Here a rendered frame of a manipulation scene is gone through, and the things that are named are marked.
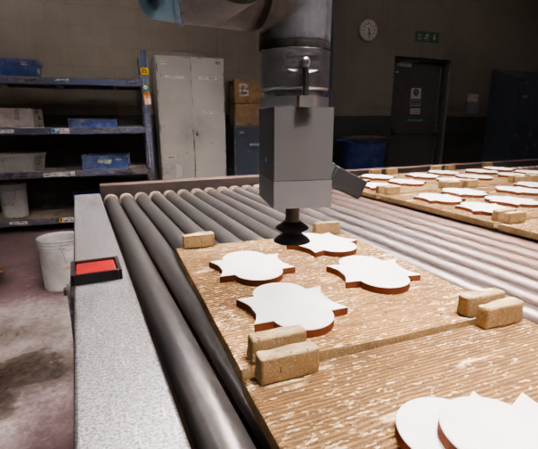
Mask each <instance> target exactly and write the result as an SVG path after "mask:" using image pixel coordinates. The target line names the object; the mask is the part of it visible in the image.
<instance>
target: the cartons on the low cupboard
mask: <svg viewBox="0 0 538 449"><path fill-rule="evenodd" d="M261 97H264V94H263V92H261V91H260V90H259V80H245V79H234V80H233V81H230V103H232V104H231V105H230V124H231V126H259V110H260V109H259V98H261Z"/></svg>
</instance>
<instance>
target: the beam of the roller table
mask: <svg viewBox="0 0 538 449"><path fill-rule="evenodd" d="M115 256H118V259H119V262H120V264H121V268H122V274H123V279H118V280H112V281H106V282H95V283H88V284H82V285H75V286H74V449H191V446H190V444H189V441H188V438H187V436H186V433H185V431H184V428H183V423H182V422H181V419H180V416H179V413H178V411H177V409H176V406H175V401H174V398H173V397H172V394H171V391H170V388H169V385H168V384H167V379H166V376H165V373H164V372H163V369H162V366H161V363H160V360H159V357H158V354H157V351H156V348H155V347H154V344H153V341H152V338H151V335H150V332H149V329H148V326H147V324H146V321H145V319H144V316H143V312H142V309H141V307H140V304H139V301H138V299H137V296H136V294H135V289H134V287H133V284H132V282H131V279H130V276H129V274H128V271H127V269H126V264H125V262H124V259H123V257H122V254H121V252H120V249H119V246H118V242H117V240H116V237H115V234H114V232H113V229H112V227H111V224H110V220H109V217H108V215H107V212H106V209H105V207H104V204H103V202H102V197H101V194H100V193H95V194H81V195H75V196H74V262H75V261H78V260H86V259H93V258H100V257H115Z"/></svg>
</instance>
